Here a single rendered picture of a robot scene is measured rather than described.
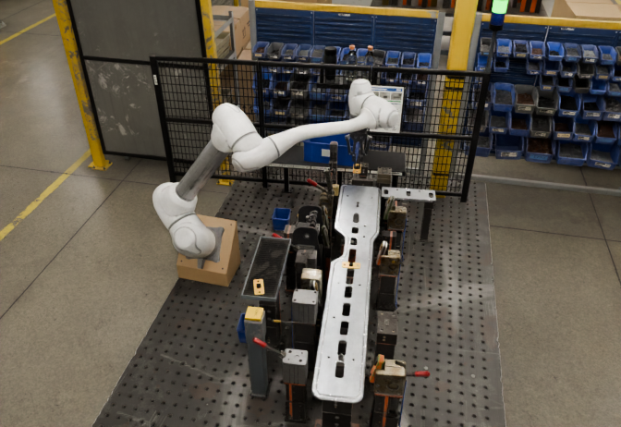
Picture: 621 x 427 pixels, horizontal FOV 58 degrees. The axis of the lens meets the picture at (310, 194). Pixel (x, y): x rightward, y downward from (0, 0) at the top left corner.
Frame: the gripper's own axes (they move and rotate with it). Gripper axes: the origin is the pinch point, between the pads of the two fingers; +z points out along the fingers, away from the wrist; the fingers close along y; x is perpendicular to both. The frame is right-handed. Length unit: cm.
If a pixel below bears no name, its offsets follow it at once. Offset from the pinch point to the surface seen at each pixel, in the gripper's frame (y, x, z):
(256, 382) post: -36, -92, 52
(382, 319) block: 14, -75, 29
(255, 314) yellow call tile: -34, -90, 15
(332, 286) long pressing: -8, -56, 31
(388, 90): 15, 60, -12
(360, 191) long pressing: 2.4, 19.4, 30.7
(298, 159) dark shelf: -35, 45, 27
